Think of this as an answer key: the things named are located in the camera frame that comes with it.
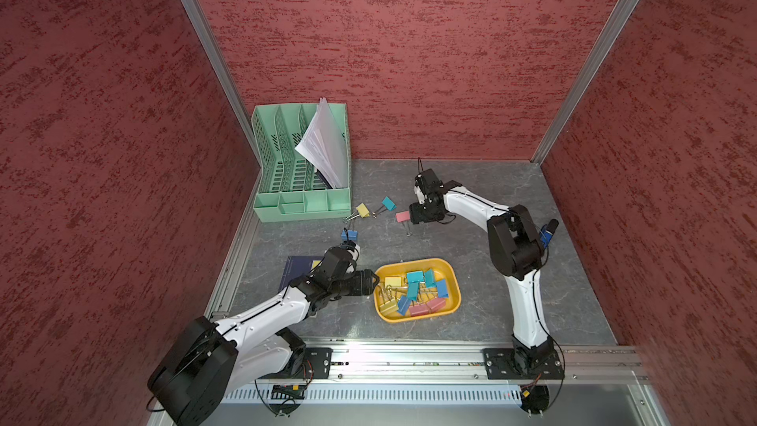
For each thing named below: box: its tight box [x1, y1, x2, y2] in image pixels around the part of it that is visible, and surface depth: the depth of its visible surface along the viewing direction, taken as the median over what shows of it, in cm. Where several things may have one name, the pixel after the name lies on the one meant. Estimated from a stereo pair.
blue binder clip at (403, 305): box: [396, 294, 412, 317], surface depth 83 cm
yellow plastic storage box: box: [373, 257, 463, 324], surface depth 89 cm
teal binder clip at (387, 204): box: [374, 195, 398, 214], surface depth 108 cm
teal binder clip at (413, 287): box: [407, 276, 425, 302], surface depth 88 cm
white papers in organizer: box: [294, 96, 348, 190], surface depth 97 cm
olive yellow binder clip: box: [384, 276, 403, 289], surface depth 89 cm
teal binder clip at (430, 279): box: [424, 268, 437, 289], surface depth 89 cm
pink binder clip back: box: [409, 303, 429, 317], surface depth 85 cm
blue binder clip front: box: [435, 279, 449, 299], surface depth 89 cm
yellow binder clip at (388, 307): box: [379, 294, 400, 316], surface depth 83 cm
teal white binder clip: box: [406, 271, 426, 287], surface depth 89 cm
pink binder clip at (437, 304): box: [427, 297, 446, 313], surface depth 84 cm
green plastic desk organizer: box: [251, 103, 352, 223], surface depth 105 cm
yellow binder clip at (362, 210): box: [344, 202, 371, 223], surface depth 105 cm
